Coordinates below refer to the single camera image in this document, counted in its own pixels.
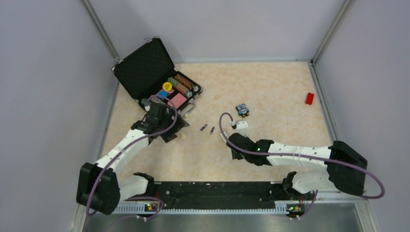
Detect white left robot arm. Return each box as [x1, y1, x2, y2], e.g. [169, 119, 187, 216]
[76, 102, 188, 216]

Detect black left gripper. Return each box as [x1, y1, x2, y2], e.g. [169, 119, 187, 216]
[159, 107, 190, 142]

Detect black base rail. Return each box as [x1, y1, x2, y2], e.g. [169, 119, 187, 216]
[132, 181, 315, 217]

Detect blue poker chip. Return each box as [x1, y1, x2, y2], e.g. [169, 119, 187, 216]
[158, 90, 168, 98]

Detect red block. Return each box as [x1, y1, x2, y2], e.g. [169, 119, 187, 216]
[305, 92, 315, 105]

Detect black poker chip case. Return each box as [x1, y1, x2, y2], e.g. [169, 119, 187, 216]
[112, 37, 203, 112]

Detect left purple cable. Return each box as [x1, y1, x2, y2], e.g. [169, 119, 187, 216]
[85, 94, 179, 217]

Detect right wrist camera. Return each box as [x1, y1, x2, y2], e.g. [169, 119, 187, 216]
[220, 120, 249, 142]

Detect pink card deck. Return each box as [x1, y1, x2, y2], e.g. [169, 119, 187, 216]
[167, 93, 187, 109]

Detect purple cable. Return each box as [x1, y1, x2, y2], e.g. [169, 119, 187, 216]
[85, 94, 179, 217]
[219, 112, 386, 201]

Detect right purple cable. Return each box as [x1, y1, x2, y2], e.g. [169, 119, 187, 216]
[219, 112, 386, 201]

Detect yellow poker chip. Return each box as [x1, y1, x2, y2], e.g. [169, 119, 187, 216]
[162, 82, 173, 92]

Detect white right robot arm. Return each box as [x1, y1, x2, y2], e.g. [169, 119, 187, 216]
[226, 133, 367, 199]

